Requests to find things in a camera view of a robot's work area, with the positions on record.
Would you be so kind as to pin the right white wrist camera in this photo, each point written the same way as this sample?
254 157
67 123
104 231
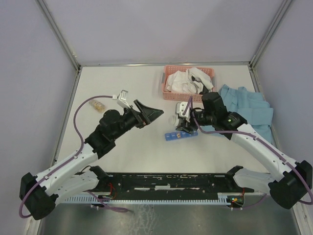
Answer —
183 111

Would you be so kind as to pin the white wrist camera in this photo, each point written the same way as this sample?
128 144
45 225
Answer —
121 99
183 111

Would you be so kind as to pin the right aluminium frame post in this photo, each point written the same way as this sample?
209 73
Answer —
272 29

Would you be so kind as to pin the aluminium front rail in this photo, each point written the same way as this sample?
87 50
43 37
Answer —
243 178

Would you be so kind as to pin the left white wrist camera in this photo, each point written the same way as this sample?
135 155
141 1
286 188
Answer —
121 99

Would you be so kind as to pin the light blue cloth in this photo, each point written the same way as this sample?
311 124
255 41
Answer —
251 106

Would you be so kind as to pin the aluminium frame post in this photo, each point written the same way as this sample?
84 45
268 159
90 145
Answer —
272 29
57 32

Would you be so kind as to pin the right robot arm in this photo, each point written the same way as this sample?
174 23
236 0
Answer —
236 129

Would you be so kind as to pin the left aluminium frame post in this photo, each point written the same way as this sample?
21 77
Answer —
57 32

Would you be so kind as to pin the clear pill bottle yellow pills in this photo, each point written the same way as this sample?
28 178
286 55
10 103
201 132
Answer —
97 105

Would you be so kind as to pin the blue weekly pill organizer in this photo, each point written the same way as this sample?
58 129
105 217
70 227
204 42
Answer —
178 135

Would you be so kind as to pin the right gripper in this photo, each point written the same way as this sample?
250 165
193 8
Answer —
189 129

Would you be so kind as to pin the pink plastic basket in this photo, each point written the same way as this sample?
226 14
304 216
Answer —
184 97

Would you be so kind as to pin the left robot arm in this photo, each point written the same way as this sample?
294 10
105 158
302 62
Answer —
41 193

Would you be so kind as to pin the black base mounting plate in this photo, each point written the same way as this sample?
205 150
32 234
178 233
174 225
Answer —
168 186

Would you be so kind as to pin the white cloth in basket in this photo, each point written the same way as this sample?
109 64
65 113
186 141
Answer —
189 81

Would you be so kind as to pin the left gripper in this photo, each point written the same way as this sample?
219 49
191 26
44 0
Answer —
151 113

